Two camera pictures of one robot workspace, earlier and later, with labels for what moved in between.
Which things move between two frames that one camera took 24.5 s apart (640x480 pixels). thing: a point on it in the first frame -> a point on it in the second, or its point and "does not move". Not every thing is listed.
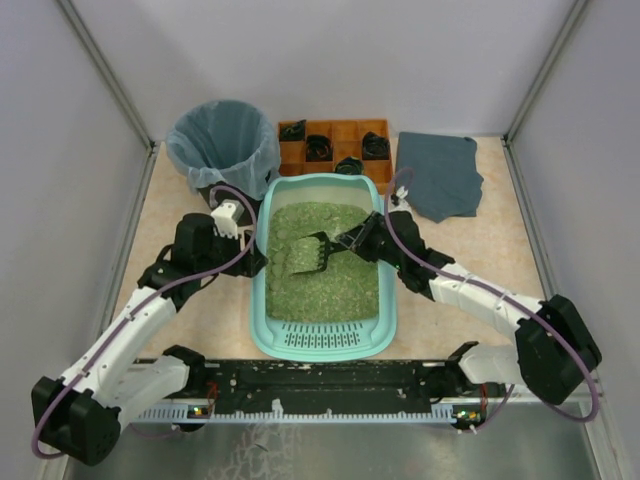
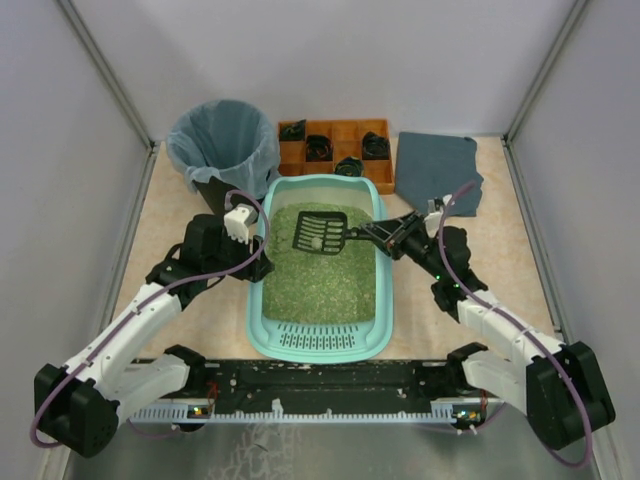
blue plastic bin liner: x=226 y=141 does not move
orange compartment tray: x=328 y=140 does not move
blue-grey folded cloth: x=447 y=182 does not move
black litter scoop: x=310 y=254 -> x=326 y=232
